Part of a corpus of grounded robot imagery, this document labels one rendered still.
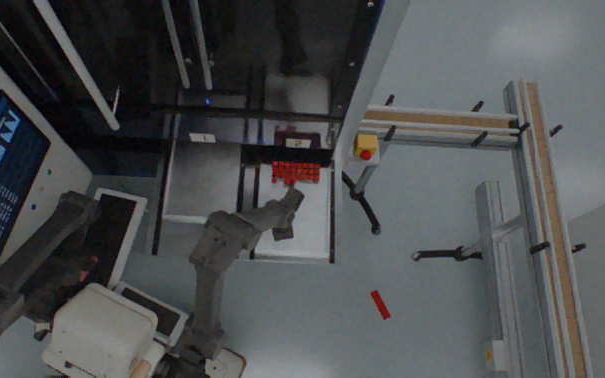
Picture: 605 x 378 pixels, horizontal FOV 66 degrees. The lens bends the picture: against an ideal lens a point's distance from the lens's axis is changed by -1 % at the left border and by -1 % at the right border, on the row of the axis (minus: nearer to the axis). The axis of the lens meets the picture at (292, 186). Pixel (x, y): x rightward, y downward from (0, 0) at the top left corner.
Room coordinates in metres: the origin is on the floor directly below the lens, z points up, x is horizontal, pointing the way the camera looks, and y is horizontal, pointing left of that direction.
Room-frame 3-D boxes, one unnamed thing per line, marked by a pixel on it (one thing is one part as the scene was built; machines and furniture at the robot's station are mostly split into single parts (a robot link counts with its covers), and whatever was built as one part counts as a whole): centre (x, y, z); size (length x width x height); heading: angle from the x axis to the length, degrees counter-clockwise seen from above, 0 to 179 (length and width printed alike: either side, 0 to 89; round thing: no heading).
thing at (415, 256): (0.73, -0.96, 0.07); 0.50 x 0.08 x 0.14; 97
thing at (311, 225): (0.56, -0.02, 0.90); 0.34 x 0.26 x 0.04; 7
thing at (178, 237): (0.58, 0.16, 0.87); 0.70 x 0.48 x 0.02; 97
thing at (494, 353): (0.20, -0.96, 0.50); 0.12 x 0.05 x 0.09; 7
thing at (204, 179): (0.62, 0.33, 0.90); 0.34 x 0.26 x 0.04; 7
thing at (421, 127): (0.99, -0.50, 0.92); 0.69 x 0.16 x 0.16; 97
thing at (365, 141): (0.82, -0.24, 1.00); 0.08 x 0.07 x 0.07; 7
